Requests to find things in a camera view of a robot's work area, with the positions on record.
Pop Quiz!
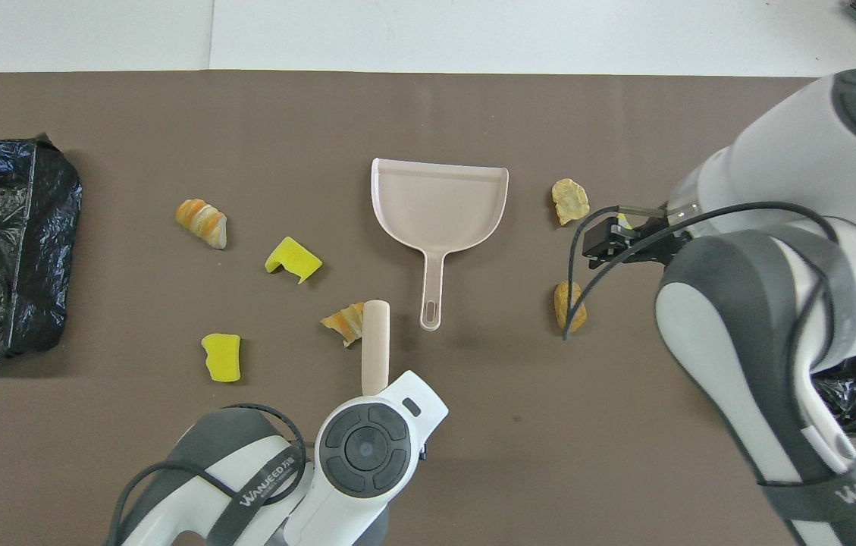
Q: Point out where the yellow notched sponge piece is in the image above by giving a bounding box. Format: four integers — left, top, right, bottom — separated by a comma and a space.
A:
265, 236, 323, 285

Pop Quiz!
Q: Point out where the pale bread piece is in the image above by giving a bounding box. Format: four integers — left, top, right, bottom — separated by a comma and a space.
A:
552, 178, 591, 226

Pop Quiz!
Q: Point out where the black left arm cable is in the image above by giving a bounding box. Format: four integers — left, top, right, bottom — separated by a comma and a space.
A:
105, 403, 307, 546

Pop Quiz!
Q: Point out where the orange striped croissant piece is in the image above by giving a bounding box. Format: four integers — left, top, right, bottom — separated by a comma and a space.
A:
175, 199, 228, 249
321, 303, 365, 347

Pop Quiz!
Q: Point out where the beige hand brush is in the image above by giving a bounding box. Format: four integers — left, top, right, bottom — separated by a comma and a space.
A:
362, 300, 392, 397

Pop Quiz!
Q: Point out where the brown table mat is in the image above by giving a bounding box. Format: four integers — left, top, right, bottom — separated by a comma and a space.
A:
0, 71, 856, 546

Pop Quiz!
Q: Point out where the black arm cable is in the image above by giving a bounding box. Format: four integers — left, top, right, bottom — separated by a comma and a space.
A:
105, 403, 307, 546
563, 201, 856, 532

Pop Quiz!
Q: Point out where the beige plastic dustpan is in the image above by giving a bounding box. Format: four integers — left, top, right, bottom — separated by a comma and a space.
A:
371, 158, 510, 331

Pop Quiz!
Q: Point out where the yellow rectangular sponge piece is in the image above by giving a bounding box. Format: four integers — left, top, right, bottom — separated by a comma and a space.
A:
201, 333, 242, 383

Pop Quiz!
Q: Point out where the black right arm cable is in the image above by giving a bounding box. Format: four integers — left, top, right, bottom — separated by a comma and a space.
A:
563, 201, 856, 532

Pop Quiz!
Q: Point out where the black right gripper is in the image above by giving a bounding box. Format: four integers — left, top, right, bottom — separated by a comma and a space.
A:
582, 215, 694, 270

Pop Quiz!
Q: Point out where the brown oval bread roll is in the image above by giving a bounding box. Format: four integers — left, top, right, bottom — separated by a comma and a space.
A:
553, 280, 588, 334

